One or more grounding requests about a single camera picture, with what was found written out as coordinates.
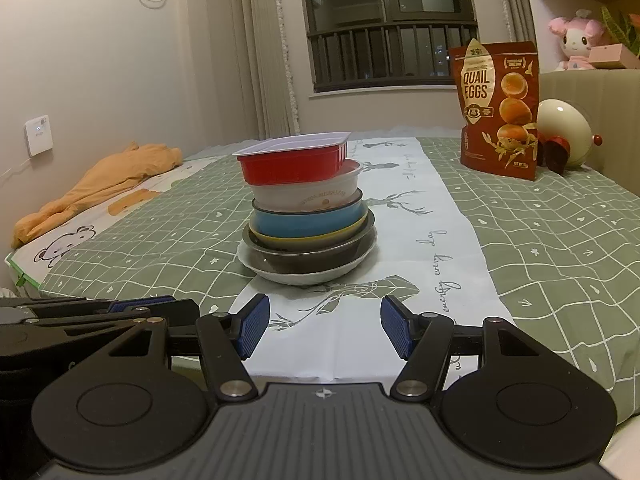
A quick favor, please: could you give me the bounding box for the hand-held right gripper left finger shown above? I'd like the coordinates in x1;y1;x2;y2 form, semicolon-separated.
102;292;272;401

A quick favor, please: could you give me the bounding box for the blue enamel bowl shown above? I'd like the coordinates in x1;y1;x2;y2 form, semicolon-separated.
251;189;365;238

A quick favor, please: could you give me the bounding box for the red rectangular plastic tray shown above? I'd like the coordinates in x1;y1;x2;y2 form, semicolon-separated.
232;131;352;186

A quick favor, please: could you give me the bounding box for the leafy potted plant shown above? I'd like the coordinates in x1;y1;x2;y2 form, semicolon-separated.
600;6;640;58

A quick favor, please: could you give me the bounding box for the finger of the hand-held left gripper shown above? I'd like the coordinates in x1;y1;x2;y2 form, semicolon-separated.
115;299;199;338
102;295;177;315

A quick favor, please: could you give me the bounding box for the white plastic bowl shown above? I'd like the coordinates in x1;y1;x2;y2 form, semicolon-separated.
249;159;363;213

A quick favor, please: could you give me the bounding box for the beige curtain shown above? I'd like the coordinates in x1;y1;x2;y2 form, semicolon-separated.
235;0;306;140
490;0;543;48

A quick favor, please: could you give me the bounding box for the dark window with railing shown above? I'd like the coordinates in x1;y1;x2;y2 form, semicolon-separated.
297;0;480;95

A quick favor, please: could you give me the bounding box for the stainless steel bowl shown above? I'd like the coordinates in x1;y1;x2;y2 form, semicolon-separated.
242;207;376;274

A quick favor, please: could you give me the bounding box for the dark red small toy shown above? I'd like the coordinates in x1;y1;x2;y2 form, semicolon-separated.
536;135;571;175

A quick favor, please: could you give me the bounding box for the orange cloth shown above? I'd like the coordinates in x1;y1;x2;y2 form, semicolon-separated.
11;141;184;249

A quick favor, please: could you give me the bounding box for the white floral plate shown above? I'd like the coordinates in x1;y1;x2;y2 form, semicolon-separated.
237;237;376;287

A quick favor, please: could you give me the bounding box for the pink plush toy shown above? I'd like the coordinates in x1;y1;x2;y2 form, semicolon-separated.
548;8;613;72

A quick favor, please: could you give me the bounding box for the beige padded headboard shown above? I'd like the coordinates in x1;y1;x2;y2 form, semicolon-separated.
537;69;640;206

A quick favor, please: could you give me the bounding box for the white wall control panel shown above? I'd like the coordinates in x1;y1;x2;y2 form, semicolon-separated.
24;115;53;157

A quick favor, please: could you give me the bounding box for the white deer print runner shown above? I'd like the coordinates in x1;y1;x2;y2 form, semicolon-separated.
227;136;516;381

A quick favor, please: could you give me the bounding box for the white bear print sheet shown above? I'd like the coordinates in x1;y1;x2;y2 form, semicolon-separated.
5;152;226;291

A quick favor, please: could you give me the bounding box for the cream ceramic bowl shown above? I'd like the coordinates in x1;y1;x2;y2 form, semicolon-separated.
248;205;368;252

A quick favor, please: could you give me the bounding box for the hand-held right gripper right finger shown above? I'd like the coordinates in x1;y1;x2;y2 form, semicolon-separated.
380;295;544;401

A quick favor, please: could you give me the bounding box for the pink box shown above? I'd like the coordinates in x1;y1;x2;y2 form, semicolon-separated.
587;43;640;70

